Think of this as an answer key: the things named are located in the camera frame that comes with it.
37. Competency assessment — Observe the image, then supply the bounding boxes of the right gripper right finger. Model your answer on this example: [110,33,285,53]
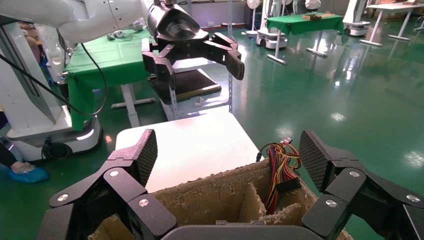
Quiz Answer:
[298,129,424,240]

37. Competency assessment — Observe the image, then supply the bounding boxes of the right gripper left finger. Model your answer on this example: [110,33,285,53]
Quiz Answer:
[35,129,177,240]

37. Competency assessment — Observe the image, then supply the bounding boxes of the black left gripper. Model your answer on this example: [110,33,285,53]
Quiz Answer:
[141,3,246,90]

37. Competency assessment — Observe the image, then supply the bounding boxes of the grey power supply with wires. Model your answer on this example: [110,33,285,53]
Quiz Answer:
[255,136,303,216]

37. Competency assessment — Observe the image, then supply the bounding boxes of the grey metal shelf rack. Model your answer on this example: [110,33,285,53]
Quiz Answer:
[148,0,234,122]

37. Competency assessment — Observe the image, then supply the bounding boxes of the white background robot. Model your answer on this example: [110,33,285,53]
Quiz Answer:
[256,0,289,51]
[342,0,372,38]

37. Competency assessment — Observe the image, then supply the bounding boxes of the white standing fan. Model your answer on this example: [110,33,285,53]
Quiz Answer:
[245,0,262,36]

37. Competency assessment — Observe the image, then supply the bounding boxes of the brown cardboard box with dividers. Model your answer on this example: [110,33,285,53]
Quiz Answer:
[87,158,353,240]

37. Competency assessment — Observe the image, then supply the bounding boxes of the blue shoe cover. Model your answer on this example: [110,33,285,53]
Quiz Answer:
[7,165,50,185]

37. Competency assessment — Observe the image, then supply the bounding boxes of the large green tablecloth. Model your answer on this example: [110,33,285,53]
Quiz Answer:
[64,28,157,132]

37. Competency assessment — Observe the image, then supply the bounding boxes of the small green tablecloth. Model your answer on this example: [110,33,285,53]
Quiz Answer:
[266,13,346,37]

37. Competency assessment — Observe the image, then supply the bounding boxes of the white robot chassis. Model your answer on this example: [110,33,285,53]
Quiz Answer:
[0,22,104,163]

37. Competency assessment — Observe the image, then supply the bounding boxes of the person leg dark trousers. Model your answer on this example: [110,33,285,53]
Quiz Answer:
[0,141,18,169]

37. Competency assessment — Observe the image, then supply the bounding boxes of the wooden blocks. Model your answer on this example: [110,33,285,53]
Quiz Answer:
[301,12,334,21]

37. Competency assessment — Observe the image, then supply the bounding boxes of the white bare table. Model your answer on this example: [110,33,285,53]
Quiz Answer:
[359,2,424,48]

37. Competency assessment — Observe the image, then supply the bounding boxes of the white table frame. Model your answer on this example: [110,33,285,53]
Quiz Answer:
[110,82,157,129]
[266,29,329,66]

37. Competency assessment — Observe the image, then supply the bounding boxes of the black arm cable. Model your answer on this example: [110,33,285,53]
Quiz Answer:
[0,42,109,117]

